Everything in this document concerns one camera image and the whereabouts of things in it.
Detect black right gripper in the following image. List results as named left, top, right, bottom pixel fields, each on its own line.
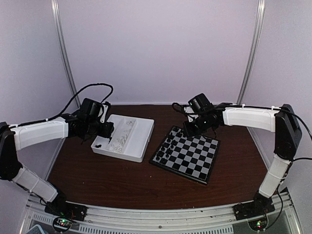
left=183, top=114, right=210, bottom=138

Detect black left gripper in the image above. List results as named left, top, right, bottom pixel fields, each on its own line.
left=85, top=119, right=114, bottom=138

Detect white compartment tray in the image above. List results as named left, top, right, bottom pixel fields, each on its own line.
left=91, top=115, right=155, bottom=163

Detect black silver chessboard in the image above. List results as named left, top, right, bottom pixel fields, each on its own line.
left=149, top=126, right=220, bottom=185

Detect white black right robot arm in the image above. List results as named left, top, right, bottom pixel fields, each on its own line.
left=180, top=93, right=302, bottom=215

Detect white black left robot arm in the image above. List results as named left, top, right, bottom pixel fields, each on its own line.
left=0, top=98, right=114, bottom=216

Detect white chess piece pile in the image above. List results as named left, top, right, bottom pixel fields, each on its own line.
left=106, top=120, right=136, bottom=154

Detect left round circuit board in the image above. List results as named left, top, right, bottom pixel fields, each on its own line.
left=52, top=217, right=73, bottom=232

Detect round circuit board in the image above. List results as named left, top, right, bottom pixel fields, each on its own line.
left=248, top=218, right=268, bottom=232
left=52, top=217, right=73, bottom=232

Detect right round circuit board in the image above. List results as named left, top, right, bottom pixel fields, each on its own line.
left=248, top=218, right=268, bottom=232

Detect blue plastic basket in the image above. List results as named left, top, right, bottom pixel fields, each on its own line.
left=26, top=225, right=48, bottom=234

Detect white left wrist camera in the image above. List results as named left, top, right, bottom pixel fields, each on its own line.
left=100, top=101, right=111, bottom=123

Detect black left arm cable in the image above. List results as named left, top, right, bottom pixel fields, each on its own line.
left=46, top=82, right=114, bottom=120

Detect aluminium front rail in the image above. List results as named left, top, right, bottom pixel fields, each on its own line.
left=20, top=186, right=303, bottom=234

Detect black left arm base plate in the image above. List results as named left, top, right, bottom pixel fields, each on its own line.
left=44, top=202, right=87, bottom=221

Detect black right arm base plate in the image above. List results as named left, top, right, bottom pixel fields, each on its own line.
left=233, top=201, right=275, bottom=221

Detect right aluminium frame post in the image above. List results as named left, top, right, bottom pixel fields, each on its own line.
left=237, top=0, right=266, bottom=104

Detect aluminium frame post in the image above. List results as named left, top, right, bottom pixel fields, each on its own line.
left=51, top=0, right=77, bottom=95
left=237, top=0, right=266, bottom=104

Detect left aluminium frame post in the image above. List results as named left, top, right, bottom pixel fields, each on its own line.
left=51, top=0, right=77, bottom=95

